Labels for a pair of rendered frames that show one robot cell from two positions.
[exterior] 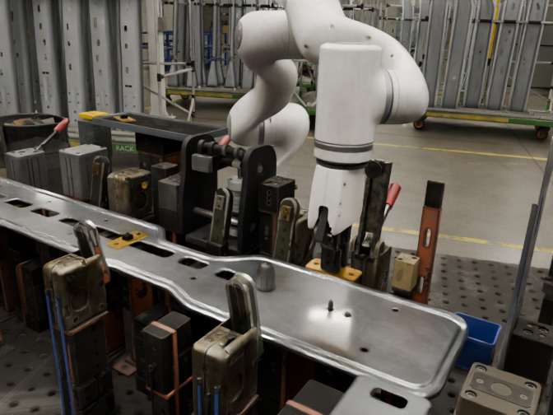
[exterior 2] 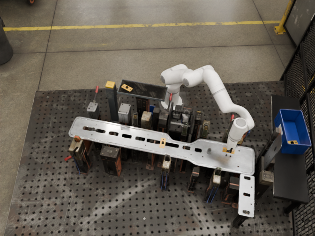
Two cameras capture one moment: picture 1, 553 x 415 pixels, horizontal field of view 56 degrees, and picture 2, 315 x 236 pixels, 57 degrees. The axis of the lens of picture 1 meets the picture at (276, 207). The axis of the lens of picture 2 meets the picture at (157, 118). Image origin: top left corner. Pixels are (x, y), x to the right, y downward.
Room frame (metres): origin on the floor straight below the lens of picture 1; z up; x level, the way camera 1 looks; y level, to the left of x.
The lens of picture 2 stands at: (-0.06, 0.75, 2.84)
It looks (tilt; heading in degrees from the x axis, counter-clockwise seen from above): 54 degrees down; 339
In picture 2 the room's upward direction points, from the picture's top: 2 degrees clockwise
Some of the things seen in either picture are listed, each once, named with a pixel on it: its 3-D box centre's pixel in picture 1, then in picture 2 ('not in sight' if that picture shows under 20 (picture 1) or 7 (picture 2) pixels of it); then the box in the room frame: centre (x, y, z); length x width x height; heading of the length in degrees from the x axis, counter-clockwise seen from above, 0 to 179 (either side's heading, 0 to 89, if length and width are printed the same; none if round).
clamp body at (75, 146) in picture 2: not in sight; (80, 157); (1.12, 0.90, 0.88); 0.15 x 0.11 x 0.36; 149
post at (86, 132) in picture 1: (100, 190); (113, 103); (1.51, 0.55, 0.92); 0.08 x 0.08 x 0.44; 59
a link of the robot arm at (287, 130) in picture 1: (276, 144); (176, 77); (1.47, 0.00, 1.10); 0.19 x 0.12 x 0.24; 101
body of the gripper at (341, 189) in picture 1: (339, 190); (233, 140); (0.73, -0.09, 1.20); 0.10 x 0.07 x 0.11; 149
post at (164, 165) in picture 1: (168, 239); (155, 125); (1.20, 0.27, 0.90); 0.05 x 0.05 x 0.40; 59
